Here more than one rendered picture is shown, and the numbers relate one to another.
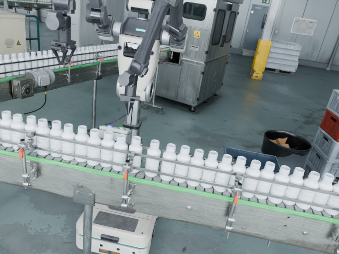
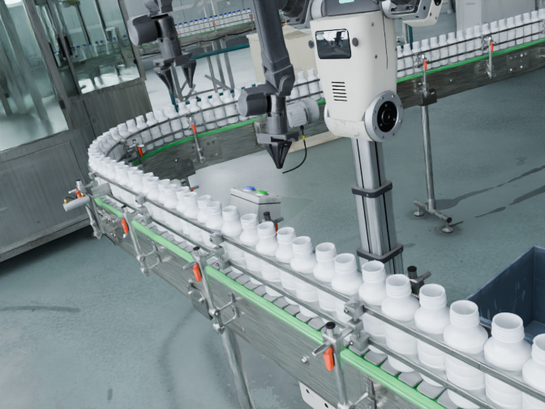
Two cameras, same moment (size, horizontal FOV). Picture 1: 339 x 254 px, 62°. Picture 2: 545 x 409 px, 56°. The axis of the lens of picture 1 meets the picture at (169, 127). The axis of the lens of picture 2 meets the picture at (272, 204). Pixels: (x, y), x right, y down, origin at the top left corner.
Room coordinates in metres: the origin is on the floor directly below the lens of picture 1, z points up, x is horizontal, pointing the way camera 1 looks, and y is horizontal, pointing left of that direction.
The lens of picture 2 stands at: (0.47, -0.81, 1.62)
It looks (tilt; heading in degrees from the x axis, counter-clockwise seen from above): 23 degrees down; 52
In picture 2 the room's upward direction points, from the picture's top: 12 degrees counter-clockwise
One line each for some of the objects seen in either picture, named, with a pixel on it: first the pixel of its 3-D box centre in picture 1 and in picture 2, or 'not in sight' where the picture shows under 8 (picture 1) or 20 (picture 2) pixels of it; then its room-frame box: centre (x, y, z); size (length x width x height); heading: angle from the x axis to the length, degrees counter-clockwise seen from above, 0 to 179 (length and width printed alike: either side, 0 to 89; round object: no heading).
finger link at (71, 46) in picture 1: (66, 52); (182, 73); (1.27, 0.51, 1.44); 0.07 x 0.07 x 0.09; 85
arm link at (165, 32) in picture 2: (63, 21); (163, 27); (1.25, 0.52, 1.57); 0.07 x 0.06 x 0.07; 176
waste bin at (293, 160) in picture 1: (278, 167); not in sight; (2.57, -1.17, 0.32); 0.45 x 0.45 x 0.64
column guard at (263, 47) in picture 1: (260, 59); not in sight; (8.48, -2.33, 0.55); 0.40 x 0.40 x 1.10; 85
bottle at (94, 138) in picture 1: (94, 146); (198, 222); (1.08, 0.32, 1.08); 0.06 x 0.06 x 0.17
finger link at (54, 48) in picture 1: (62, 53); (172, 76); (1.24, 0.52, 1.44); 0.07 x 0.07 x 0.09; 85
